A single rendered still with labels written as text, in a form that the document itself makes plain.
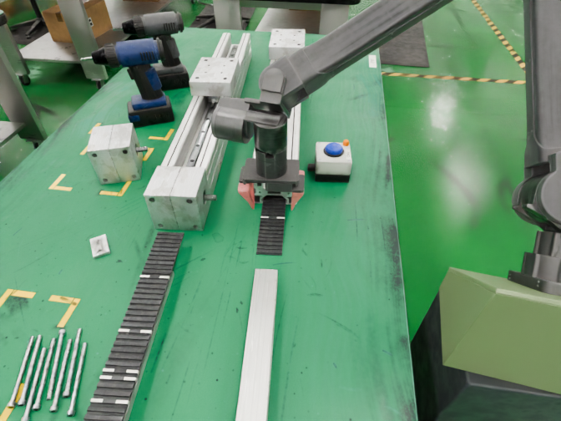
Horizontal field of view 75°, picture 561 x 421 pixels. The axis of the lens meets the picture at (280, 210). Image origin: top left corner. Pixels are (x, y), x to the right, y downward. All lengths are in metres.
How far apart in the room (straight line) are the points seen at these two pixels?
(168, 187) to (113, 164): 0.21
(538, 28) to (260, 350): 0.61
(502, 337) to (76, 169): 0.93
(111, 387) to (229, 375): 0.16
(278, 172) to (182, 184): 0.20
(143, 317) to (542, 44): 0.71
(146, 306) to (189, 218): 0.20
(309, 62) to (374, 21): 0.12
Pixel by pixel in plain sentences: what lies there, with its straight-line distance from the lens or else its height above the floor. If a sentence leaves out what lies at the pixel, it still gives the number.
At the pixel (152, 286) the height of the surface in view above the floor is 0.81.
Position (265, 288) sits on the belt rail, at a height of 0.81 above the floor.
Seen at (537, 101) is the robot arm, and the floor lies 1.08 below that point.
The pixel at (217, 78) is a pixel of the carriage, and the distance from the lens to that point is 1.05.
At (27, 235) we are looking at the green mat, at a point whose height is 0.78.
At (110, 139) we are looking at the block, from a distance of 0.92.
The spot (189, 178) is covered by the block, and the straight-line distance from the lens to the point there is 0.75.
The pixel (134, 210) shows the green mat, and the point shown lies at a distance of 0.86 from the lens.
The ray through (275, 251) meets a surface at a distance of 0.71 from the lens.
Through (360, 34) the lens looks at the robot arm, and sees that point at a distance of 0.65.
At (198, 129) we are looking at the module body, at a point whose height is 0.82.
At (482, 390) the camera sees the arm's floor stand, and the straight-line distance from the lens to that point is 0.68.
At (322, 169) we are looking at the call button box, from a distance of 0.85.
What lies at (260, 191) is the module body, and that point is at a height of 0.81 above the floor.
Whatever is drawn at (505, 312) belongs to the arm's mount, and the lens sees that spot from 0.53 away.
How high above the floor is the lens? 1.34
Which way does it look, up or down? 44 degrees down
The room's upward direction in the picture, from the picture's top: straight up
